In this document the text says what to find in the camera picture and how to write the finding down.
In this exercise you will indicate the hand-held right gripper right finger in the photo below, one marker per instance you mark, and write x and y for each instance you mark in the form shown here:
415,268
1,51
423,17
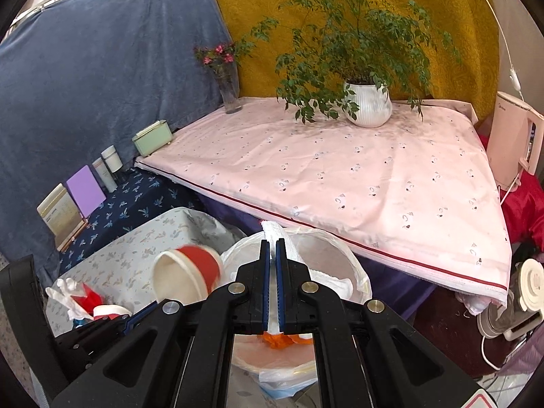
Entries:
280,282

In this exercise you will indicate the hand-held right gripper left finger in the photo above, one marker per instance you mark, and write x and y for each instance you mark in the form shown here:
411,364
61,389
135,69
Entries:
265,282

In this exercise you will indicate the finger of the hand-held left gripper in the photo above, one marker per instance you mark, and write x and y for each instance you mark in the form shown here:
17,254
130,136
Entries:
127,326

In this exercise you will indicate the red and white crushed wrapper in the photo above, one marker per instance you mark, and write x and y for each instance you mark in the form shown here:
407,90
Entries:
91,301

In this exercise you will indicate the white tissue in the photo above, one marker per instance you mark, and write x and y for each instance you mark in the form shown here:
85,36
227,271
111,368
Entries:
61,295
274,228

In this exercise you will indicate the trash bin with plastic liner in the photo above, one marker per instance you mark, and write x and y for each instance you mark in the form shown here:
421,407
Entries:
335,263

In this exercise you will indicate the red and white paper cup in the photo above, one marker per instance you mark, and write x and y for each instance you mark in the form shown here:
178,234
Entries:
202,263

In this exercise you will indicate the beige waste bin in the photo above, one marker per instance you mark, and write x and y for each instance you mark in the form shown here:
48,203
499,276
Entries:
250,355

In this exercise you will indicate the orange plastic scrap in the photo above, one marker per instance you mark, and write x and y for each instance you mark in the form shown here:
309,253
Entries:
276,342

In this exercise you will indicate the beige calendar on wooden stand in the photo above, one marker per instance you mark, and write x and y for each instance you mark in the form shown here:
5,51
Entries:
59,216

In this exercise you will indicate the blue plastic bag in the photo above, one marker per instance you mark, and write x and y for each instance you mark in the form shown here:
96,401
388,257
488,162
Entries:
284,387

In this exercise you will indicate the pink printed tablecloth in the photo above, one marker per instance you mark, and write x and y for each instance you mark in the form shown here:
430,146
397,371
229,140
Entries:
340,187

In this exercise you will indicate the navy floral cloth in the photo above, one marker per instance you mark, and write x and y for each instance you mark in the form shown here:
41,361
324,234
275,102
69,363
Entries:
127,208

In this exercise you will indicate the purple card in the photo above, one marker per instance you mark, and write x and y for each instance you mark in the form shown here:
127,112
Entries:
85,191

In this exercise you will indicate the white bottle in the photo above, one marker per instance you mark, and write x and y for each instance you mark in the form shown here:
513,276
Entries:
104,176

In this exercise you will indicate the white jar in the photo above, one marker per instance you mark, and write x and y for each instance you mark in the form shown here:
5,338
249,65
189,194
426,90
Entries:
112,161

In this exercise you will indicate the dark red cloth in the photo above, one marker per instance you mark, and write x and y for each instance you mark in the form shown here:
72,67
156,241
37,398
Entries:
446,340

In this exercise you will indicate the green tissue box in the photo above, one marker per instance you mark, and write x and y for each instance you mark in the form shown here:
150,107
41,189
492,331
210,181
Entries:
151,142

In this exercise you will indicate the glass vase with pink flowers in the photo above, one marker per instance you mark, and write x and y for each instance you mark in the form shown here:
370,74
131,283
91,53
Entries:
230,98

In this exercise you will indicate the crumpled clear plastic bag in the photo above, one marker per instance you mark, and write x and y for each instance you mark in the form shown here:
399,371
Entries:
476,304

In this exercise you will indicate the green plant in white pot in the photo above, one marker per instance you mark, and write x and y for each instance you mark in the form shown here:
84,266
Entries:
367,106

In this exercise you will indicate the white blender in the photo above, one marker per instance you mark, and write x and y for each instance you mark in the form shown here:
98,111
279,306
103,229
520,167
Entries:
531,289

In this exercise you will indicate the blue hanging blanket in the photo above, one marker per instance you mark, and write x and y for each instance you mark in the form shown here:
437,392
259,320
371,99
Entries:
106,72

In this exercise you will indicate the pink padded jacket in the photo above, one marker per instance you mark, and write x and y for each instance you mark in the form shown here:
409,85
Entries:
525,355

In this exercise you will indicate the pink electric kettle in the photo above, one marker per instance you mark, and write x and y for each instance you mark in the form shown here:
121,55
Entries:
510,136

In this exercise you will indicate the yellow patterned cloth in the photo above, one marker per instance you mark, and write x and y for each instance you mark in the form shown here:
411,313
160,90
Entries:
446,8

